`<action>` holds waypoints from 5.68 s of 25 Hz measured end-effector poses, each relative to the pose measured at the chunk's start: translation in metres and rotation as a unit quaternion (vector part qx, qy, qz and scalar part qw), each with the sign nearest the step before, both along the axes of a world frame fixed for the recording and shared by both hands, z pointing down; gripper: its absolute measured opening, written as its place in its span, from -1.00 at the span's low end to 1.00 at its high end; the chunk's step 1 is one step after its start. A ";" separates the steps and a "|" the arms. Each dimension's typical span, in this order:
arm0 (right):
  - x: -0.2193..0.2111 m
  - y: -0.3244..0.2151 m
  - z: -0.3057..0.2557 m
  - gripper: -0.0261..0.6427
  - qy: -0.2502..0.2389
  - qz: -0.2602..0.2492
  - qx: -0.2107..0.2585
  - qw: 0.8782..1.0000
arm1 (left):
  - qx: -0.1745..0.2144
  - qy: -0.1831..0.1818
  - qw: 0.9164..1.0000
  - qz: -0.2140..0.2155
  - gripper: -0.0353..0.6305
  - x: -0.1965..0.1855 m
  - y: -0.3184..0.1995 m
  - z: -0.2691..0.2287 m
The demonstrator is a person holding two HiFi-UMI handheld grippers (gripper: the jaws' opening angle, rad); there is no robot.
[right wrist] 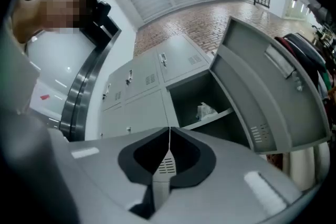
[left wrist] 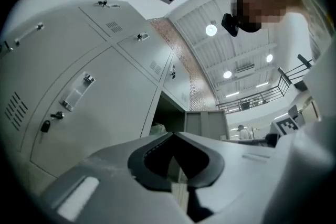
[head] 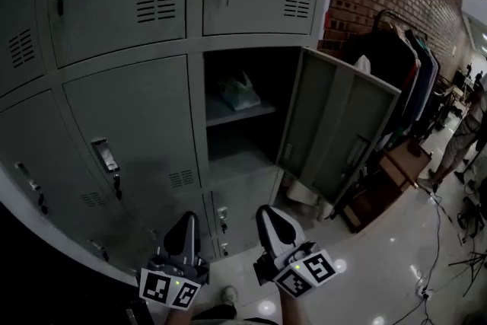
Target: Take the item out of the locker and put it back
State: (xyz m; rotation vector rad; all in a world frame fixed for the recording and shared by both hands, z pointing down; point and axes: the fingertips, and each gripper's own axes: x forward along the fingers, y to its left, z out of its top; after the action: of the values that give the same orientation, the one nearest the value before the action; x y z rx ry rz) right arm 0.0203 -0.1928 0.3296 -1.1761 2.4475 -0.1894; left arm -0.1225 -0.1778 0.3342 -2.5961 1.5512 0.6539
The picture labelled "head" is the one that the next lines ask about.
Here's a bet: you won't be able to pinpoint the cluttered work table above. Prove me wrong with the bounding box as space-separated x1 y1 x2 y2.
443 68 476 115

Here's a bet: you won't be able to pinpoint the grey locker door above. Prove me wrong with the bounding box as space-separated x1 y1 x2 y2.
275 46 403 207

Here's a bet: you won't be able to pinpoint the white fabric bundle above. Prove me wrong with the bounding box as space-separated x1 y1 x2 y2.
285 178 333 221

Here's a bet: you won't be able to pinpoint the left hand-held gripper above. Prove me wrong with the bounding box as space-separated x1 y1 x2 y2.
138 212 210 311

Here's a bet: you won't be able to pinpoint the person's dark shorts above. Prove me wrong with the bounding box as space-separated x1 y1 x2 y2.
192 303 239 321

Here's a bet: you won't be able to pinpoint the grey metal locker cabinet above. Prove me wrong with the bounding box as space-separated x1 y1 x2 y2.
0 0 336 279

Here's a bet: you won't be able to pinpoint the brown wooden crate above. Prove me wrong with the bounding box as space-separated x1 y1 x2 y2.
338 142 434 233

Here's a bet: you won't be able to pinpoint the pile of black equipment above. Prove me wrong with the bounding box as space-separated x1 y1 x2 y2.
456 193 487 247

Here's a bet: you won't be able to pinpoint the person's right forearm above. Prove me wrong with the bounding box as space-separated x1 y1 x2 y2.
275 287 309 325

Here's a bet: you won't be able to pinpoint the white hanging garment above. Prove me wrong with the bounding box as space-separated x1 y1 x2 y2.
353 55 372 74

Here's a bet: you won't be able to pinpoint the black metal clothes rack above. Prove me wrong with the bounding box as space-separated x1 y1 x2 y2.
371 9 429 43

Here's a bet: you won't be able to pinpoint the white plastic bag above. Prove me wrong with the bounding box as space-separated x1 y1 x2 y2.
218 71 262 112

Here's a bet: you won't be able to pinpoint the metal door lock with key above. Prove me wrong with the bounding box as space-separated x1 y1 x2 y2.
216 206 229 235

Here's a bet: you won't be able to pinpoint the black floor cable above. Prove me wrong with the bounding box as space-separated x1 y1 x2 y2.
395 188 452 325

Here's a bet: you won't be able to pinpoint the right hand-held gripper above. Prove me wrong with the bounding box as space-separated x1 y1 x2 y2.
253 204 339 298

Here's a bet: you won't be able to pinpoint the black box with metal edge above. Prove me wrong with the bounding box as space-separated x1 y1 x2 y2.
123 298 155 325

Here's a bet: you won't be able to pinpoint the row of dark hanging clothes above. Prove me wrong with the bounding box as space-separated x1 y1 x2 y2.
342 21 442 149

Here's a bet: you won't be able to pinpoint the black tripod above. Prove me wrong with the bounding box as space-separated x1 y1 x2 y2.
448 250 487 298

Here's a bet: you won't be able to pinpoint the person's left forearm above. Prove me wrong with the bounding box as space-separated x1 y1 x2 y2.
163 306 195 325

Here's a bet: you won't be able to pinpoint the person's left grey shoe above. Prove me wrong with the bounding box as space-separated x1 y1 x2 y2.
221 285 239 305

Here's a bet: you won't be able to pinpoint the recessed metal door handle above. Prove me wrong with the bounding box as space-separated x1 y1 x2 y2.
87 239 110 262
14 162 41 191
91 136 120 173

